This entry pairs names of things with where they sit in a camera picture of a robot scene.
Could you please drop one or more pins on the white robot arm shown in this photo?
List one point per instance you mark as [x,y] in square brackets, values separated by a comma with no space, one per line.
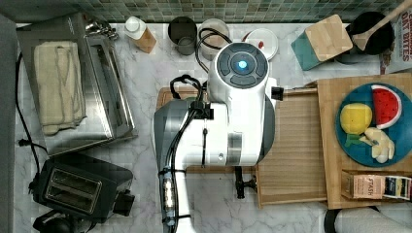
[236,66]

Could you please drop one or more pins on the grey metal cup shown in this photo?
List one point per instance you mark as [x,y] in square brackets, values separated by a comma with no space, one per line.
[182,32]

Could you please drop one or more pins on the wooden cutting board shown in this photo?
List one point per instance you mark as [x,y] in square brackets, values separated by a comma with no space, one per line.
[214,129]

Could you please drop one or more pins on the clear cereal jar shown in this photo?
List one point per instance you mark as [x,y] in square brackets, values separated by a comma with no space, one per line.
[211,45]

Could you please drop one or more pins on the wooden drawer tray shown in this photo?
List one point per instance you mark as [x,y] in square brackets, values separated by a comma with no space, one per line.
[293,171]

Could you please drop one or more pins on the juice bottle white cap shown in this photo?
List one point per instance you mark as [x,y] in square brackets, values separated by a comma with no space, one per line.
[139,33]

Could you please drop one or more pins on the bamboo box stand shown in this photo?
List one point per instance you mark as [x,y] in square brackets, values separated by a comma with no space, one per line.
[331,93]

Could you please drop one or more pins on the black two-slot toaster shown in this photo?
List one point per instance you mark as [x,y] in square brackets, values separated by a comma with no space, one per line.
[86,187]

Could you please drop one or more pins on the teal box with wooden lid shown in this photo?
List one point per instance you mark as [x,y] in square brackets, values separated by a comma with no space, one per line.
[321,42]

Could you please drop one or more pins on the plush yellow lemon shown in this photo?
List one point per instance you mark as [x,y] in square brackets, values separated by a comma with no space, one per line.
[355,118]

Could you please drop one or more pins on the beige folded towel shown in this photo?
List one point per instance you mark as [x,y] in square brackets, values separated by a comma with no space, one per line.
[60,91]

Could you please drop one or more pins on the wooden tea organizer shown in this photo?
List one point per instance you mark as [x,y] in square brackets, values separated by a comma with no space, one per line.
[346,181]

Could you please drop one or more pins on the stash tea box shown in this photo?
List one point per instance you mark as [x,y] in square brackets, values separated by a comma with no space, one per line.
[367,187]

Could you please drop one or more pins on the wooden spatula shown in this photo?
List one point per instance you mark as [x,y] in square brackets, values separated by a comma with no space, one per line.
[361,40]

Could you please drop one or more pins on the plush watermelon slice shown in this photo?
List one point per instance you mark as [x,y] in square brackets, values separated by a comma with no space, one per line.
[387,106]

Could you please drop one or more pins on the black pot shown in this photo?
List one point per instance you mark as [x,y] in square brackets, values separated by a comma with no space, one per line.
[380,41]

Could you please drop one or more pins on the blue plate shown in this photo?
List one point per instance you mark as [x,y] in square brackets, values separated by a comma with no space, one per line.
[399,133]

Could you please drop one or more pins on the oat bites cereal box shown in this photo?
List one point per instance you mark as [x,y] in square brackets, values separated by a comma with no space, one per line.
[399,56]

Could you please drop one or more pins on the dark tea box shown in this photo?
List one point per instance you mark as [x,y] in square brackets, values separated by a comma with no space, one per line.
[398,187]

